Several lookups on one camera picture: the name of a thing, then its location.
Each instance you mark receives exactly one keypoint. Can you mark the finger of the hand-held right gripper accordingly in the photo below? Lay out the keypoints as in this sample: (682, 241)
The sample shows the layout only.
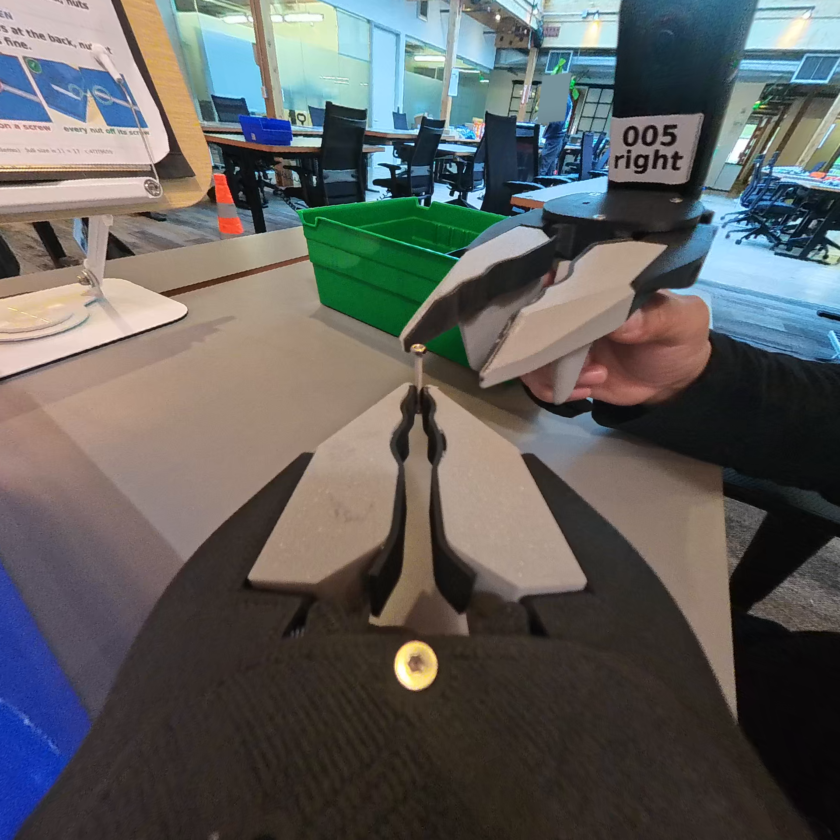
(577, 308)
(485, 259)

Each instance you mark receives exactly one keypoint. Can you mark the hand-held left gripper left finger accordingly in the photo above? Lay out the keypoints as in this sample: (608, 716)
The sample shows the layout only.
(328, 518)

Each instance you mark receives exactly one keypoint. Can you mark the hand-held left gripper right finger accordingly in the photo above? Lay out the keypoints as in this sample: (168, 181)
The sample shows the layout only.
(505, 518)

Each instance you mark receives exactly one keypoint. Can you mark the green plastic bin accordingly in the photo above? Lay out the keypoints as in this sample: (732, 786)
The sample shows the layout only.
(367, 282)

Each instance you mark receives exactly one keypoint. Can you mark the metal screw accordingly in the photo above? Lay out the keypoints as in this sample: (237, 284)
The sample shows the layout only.
(418, 375)

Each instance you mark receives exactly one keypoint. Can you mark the blue plastic bin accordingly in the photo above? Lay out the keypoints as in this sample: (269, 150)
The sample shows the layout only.
(33, 709)

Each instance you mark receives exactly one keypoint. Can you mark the person's right forearm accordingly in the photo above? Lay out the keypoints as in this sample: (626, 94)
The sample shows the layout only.
(774, 420)

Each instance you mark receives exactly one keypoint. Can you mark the person's right hand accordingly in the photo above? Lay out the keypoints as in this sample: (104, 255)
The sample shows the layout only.
(656, 348)

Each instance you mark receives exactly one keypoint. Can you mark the white-top office table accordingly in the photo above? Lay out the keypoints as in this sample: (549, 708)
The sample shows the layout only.
(535, 195)

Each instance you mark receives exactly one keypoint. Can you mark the group of black office chairs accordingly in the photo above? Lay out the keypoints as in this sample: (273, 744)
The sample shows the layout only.
(344, 157)

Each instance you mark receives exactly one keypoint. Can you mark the cluttered office table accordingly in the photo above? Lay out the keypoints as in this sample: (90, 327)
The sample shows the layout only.
(807, 190)

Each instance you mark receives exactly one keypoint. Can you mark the long wooden office table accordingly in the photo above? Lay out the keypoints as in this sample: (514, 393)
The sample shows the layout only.
(295, 145)

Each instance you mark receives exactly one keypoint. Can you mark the small blue crate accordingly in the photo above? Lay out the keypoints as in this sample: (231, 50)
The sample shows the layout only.
(266, 129)

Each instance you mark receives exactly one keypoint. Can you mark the orange traffic cone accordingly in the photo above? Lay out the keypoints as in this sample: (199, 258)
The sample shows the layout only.
(228, 207)

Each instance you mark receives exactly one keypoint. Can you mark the black office chair armrest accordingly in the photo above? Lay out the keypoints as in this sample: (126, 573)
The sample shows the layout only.
(787, 518)

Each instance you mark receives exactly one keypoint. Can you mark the white document stand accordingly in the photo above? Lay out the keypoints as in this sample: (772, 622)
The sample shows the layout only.
(124, 315)

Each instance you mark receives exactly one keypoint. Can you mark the black backing board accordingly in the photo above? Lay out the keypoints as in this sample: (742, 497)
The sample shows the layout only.
(167, 144)

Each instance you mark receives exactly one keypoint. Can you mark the printed instruction sheet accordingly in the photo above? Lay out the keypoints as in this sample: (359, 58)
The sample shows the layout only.
(79, 85)

